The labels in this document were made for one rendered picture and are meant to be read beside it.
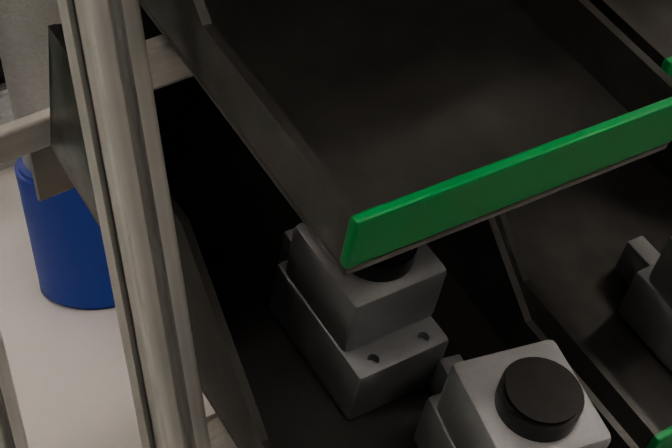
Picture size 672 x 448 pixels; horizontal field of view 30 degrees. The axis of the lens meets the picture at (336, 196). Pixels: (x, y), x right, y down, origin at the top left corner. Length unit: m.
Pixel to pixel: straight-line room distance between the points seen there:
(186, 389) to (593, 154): 0.18
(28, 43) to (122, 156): 0.84
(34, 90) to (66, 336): 0.25
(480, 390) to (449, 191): 0.11
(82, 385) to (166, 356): 0.78
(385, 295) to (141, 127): 0.11
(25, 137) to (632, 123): 0.31
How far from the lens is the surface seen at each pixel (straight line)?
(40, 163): 0.63
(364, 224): 0.35
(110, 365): 1.26
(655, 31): 0.50
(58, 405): 1.22
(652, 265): 0.57
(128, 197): 0.43
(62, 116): 0.56
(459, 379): 0.45
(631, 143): 0.41
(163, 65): 0.43
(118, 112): 0.42
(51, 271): 1.36
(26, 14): 1.25
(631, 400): 0.53
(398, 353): 0.49
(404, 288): 0.47
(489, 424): 0.44
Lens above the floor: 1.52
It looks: 26 degrees down
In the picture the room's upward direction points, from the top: 6 degrees counter-clockwise
